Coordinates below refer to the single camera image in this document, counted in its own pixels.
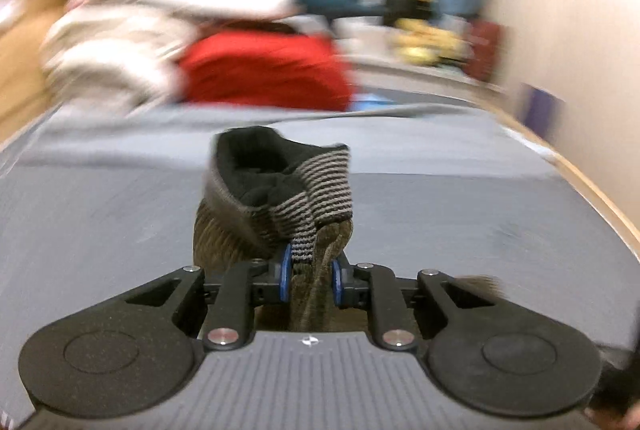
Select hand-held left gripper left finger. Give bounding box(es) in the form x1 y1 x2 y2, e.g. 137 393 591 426
125 244 294 352

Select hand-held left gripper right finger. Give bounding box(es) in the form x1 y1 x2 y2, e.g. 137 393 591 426
330 258 494 353

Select olive brown corduroy pants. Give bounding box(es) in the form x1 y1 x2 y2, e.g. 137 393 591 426
192 126 503 333

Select light blue cloth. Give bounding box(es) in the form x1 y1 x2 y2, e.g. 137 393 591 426
351 92 397 112

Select grey bed sheet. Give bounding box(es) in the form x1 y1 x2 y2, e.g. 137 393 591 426
0 102 566 183

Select red garment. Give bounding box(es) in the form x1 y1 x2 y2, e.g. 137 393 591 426
176 31 354 114

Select yellow plush toy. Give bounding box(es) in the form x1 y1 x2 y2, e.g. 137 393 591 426
392 16 474 67

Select dark red cushion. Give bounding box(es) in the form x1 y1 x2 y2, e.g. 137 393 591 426
466 19 507 82

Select pile of white clothes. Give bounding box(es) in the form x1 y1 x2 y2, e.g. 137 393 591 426
41 0 302 112

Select wooden bed frame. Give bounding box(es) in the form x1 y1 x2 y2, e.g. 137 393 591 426
477 102 640 256

